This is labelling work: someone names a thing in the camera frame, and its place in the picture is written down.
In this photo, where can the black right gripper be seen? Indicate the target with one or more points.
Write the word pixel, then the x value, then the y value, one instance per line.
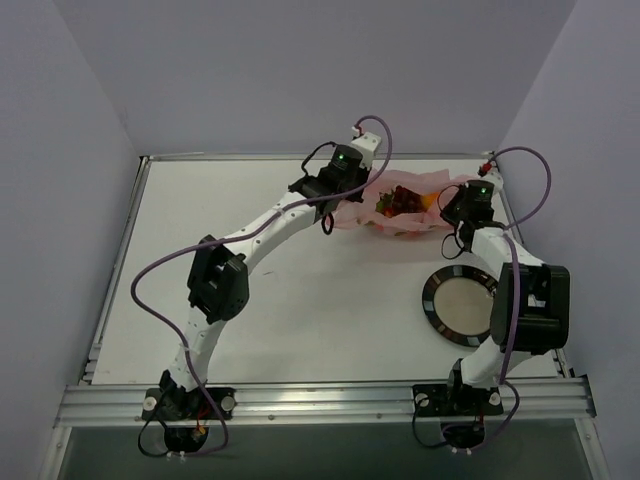
pixel 454 212

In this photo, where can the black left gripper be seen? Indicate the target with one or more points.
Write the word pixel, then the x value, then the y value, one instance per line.
pixel 357 185

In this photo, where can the pink floral plastic bag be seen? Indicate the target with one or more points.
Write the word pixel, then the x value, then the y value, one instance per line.
pixel 353 215

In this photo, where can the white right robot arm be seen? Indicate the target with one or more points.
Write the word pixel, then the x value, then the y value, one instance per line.
pixel 531 306

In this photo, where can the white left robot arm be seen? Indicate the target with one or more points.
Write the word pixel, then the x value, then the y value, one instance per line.
pixel 218 281

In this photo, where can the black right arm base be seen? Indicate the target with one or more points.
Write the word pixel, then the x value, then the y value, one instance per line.
pixel 462 410

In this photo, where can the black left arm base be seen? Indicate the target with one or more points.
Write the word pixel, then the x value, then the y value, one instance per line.
pixel 182 416

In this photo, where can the orange fake fruit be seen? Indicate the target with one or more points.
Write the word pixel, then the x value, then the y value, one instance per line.
pixel 428 200

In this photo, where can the fake strawberry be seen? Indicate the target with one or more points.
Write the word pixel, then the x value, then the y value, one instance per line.
pixel 384 205

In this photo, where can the dark red fake grapes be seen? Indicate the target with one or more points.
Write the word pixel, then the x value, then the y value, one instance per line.
pixel 405 201

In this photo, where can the dark rimmed beige plate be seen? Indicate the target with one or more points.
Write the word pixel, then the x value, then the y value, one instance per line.
pixel 457 301

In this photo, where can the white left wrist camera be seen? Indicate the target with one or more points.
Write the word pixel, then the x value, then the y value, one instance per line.
pixel 367 144

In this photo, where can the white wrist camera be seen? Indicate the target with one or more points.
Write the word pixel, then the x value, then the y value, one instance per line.
pixel 489 172
pixel 367 144

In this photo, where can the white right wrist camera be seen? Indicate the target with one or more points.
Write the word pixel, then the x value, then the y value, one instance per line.
pixel 489 172

